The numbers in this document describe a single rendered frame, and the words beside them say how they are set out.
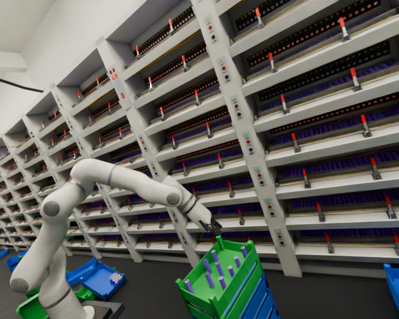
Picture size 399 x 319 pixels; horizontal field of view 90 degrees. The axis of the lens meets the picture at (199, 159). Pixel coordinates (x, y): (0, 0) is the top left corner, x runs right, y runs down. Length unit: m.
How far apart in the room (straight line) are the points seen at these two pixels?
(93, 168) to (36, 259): 0.47
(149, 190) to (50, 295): 0.71
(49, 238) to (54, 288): 0.28
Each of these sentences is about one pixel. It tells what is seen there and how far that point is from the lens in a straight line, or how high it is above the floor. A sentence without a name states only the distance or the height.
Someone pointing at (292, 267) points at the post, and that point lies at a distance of 1.43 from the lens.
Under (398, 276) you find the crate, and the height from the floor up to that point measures 0.09.
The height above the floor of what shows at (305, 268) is 0.03.
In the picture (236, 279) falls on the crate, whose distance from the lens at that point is 0.89.
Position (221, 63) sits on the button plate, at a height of 1.25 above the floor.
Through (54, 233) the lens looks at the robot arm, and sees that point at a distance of 1.08.
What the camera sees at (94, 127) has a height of 1.28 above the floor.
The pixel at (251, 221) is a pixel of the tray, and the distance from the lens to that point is 1.32.
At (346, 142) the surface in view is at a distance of 1.06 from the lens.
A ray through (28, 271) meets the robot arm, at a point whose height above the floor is 0.71.
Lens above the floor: 1.03
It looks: 10 degrees down
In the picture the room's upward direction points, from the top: 21 degrees counter-clockwise
